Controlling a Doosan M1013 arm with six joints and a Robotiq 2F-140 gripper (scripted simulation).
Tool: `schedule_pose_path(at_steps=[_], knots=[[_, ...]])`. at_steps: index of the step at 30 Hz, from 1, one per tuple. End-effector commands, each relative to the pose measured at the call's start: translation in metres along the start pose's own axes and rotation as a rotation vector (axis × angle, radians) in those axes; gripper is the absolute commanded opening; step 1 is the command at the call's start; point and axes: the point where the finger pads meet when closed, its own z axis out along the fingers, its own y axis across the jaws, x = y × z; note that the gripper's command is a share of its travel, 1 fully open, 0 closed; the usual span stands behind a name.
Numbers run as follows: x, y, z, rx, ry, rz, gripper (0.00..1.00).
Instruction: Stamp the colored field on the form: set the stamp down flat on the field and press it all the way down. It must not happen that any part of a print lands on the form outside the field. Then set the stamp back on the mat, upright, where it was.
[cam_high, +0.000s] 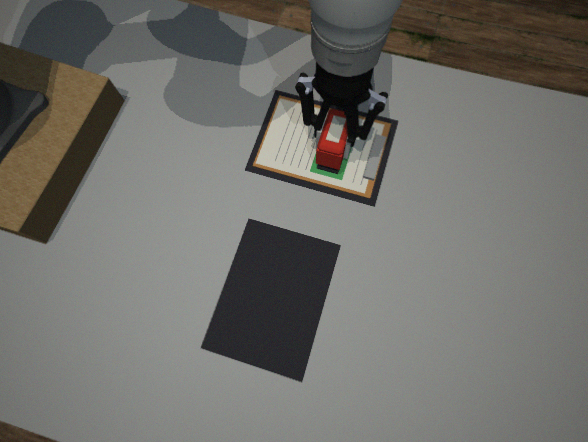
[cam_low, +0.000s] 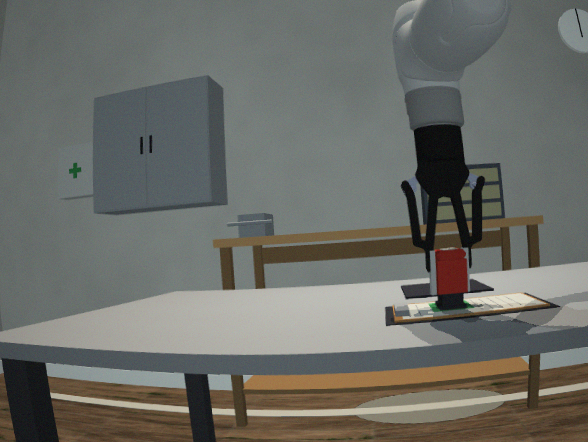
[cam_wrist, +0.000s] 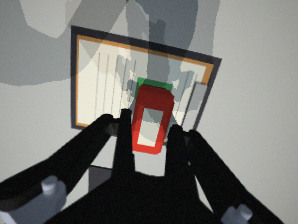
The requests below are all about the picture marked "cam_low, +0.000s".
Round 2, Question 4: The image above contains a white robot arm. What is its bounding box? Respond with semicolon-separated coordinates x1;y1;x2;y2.
392;0;511;131

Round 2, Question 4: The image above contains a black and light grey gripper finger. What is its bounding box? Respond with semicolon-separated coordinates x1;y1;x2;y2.
401;174;440;295
448;173;485;292

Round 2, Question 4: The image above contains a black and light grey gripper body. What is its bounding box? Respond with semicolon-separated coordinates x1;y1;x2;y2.
414;124;469;199

